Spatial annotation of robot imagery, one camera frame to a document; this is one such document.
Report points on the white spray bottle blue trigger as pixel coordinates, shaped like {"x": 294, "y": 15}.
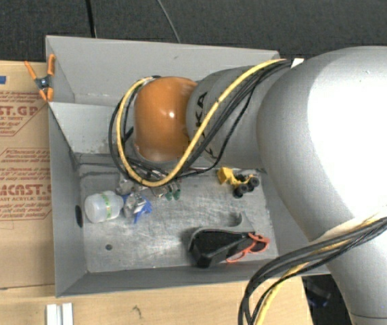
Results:
{"x": 100, "y": 208}

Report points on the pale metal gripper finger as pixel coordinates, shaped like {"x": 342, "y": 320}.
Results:
{"x": 128, "y": 206}
{"x": 140, "y": 204}

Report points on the brown cardboard board red print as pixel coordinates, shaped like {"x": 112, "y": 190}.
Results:
{"x": 14, "y": 181}

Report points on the yellow toy vehicle black wheels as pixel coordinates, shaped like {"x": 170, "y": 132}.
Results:
{"x": 231, "y": 178}

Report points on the grey metal bin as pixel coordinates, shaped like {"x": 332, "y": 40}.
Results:
{"x": 166, "y": 222}

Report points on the orange sunglasses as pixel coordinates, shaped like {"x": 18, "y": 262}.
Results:
{"x": 258, "y": 245}

